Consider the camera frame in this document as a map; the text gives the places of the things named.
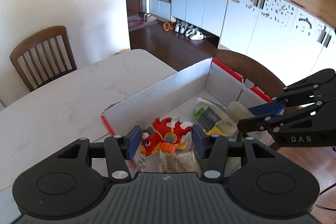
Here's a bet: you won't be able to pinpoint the light blue wall cabinets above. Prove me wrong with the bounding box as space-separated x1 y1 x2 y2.
149 0 336 77

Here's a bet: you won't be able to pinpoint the wooden chair behind table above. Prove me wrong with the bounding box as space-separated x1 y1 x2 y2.
10 26 77 92

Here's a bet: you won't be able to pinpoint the red orange plush keychain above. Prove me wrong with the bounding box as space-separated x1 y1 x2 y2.
140 117 192 156

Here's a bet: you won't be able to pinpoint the white shoes on floor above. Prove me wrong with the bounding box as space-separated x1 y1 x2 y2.
174 20 205 41

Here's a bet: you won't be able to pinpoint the blue white snack bag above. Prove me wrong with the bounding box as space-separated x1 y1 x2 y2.
194 98 237 137

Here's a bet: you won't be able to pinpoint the patterned red doormat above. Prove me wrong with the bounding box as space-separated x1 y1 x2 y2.
127 14 159 32

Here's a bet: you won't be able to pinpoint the orange slippers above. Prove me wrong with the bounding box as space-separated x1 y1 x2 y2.
163 22 176 32

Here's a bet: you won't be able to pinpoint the red and white cardboard box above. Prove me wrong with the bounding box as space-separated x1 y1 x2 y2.
101 59 270 135

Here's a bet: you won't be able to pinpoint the gold foil snack bag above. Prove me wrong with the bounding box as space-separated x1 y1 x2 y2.
159 151 202 174

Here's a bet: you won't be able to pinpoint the wooden chair beside box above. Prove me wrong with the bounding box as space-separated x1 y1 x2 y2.
213 49 300 114

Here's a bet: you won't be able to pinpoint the yellow snack box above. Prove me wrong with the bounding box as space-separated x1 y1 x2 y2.
206 127 227 136

